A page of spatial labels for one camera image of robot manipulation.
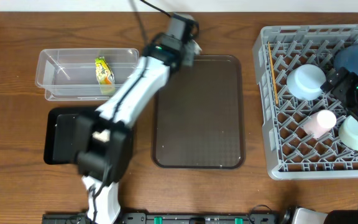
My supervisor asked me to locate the white tissue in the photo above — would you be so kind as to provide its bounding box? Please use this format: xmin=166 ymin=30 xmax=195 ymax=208
xmin=191 ymin=40 xmax=202 ymax=55

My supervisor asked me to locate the dark blue plate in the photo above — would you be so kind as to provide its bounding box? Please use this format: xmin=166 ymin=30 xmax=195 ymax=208
xmin=334 ymin=45 xmax=358 ymax=75

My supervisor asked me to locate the light blue bowl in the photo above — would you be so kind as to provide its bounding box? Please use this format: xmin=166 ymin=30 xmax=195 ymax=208
xmin=287 ymin=64 xmax=326 ymax=100

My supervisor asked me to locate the pink cup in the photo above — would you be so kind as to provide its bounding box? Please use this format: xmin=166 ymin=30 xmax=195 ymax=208
xmin=303 ymin=110 xmax=337 ymax=139

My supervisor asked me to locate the light green saucer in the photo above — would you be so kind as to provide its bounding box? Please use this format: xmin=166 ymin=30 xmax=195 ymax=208
xmin=339 ymin=116 xmax=358 ymax=151

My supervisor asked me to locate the wooden chopstick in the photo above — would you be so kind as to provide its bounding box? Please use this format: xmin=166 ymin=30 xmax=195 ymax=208
xmin=268 ymin=42 xmax=279 ymax=105

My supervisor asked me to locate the green yellow snack wrapper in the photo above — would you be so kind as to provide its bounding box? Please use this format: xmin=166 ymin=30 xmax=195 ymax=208
xmin=95 ymin=57 xmax=116 ymax=95

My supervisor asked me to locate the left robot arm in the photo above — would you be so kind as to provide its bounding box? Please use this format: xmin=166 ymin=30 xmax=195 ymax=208
xmin=73 ymin=40 xmax=201 ymax=223

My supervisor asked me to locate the grey dishwasher rack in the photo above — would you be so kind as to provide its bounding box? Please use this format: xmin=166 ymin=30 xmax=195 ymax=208
xmin=252 ymin=24 xmax=358 ymax=180

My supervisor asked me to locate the brown serving tray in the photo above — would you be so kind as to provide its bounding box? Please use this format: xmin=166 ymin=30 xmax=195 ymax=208
xmin=152 ymin=55 xmax=246 ymax=170

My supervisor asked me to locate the clear plastic bin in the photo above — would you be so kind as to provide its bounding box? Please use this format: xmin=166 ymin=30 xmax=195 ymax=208
xmin=35 ymin=48 xmax=139 ymax=101

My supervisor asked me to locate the black plastic tray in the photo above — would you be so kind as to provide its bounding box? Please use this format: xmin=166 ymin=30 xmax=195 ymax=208
xmin=43 ymin=105 xmax=136 ymax=166

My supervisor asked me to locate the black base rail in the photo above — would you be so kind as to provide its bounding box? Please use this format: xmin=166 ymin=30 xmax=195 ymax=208
xmin=42 ymin=213 xmax=291 ymax=224

